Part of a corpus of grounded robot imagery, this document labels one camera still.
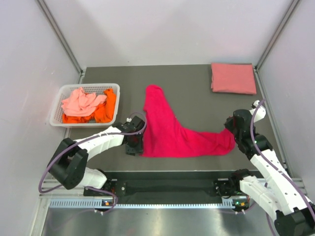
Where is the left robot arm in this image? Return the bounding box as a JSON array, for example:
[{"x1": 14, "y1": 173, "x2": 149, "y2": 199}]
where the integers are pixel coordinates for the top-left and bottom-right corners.
[{"x1": 46, "y1": 116, "x2": 146, "y2": 195}]

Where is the slotted cable duct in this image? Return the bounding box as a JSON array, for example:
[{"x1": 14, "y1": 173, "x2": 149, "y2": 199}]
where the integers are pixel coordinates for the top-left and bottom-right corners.
[{"x1": 49, "y1": 199, "x2": 249, "y2": 209}]

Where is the folded salmon pink t shirt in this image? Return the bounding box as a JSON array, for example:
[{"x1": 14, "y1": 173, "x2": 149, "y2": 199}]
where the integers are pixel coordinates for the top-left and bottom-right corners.
[{"x1": 211, "y1": 63, "x2": 256, "y2": 95}]

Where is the aluminium frame rail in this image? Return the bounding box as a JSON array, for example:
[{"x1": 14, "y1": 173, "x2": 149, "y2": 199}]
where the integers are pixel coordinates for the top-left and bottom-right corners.
[{"x1": 254, "y1": 0, "x2": 302, "y2": 72}]

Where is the orange t shirt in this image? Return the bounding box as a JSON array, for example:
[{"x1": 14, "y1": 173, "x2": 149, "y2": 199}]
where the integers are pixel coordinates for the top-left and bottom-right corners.
[{"x1": 62, "y1": 88, "x2": 116, "y2": 123}]

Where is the white plastic basket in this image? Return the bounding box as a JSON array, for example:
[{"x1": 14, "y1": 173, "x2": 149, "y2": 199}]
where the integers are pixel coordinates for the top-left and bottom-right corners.
[{"x1": 50, "y1": 83, "x2": 120, "y2": 128}]

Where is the magenta t shirt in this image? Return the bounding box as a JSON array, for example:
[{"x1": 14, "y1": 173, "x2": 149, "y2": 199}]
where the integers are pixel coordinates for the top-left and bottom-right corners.
[{"x1": 142, "y1": 85, "x2": 235, "y2": 158}]

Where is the light pink t shirt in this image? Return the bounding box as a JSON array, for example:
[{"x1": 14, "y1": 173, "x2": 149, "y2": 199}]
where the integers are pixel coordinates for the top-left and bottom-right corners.
[{"x1": 61, "y1": 88, "x2": 107, "y2": 117}]

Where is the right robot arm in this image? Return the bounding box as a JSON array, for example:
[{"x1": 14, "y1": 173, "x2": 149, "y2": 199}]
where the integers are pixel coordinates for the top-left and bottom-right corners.
[{"x1": 224, "y1": 109, "x2": 315, "y2": 236}]

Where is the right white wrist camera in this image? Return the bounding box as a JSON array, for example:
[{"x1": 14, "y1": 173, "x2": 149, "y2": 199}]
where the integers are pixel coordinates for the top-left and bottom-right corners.
[{"x1": 250, "y1": 100, "x2": 266, "y2": 123}]

